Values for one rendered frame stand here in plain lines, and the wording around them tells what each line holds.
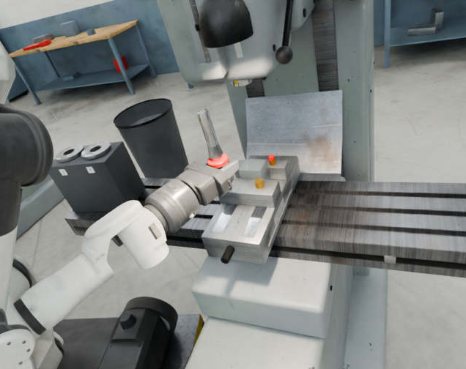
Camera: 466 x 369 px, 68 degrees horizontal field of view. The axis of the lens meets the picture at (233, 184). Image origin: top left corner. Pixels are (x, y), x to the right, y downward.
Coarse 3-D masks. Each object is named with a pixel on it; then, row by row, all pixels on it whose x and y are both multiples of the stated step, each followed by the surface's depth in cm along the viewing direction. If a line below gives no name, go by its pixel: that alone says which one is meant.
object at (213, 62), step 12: (192, 0) 55; (192, 12) 57; (192, 24) 58; (192, 36) 59; (204, 48) 60; (216, 48) 60; (204, 60) 61; (216, 60) 61; (204, 72) 63; (216, 72) 62
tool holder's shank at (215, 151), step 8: (200, 112) 69; (208, 112) 69; (200, 120) 69; (208, 120) 69; (208, 128) 70; (208, 136) 71; (208, 144) 73; (216, 144) 73; (208, 152) 74; (216, 152) 73; (216, 160) 75
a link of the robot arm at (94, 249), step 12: (132, 204) 62; (108, 216) 63; (120, 216) 60; (132, 216) 61; (96, 228) 60; (108, 228) 59; (120, 228) 60; (84, 240) 60; (96, 240) 57; (108, 240) 59; (84, 252) 58; (96, 252) 58; (96, 264) 58; (108, 276) 60
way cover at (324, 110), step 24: (288, 96) 113; (312, 96) 110; (336, 96) 107; (264, 120) 118; (288, 120) 115; (312, 120) 112; (336, 120) 109; (264, 144) 119; (288, 144) 116; (312, 144) 112; (336, 144) 109; (312, 168) 111; (336, 168) 108
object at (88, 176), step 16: (80, 144) 110; (96, 144) 107; (112, 144) 108; (64, 160) 105; (80, 160) 104; (96, 160) 101; (112, 160) 103; (128, 160) 110; (64, 176) 106; (80, 176) 105; (96, 176) 103; (112, 176) 102; (128, 176) 110; (64, 192) 111; (80, 192) 109; (96, 192) 108; (112, 192) 106; (128, 192) 109; (80, 208) 114; (96, 208) 112; (112, 208) 111
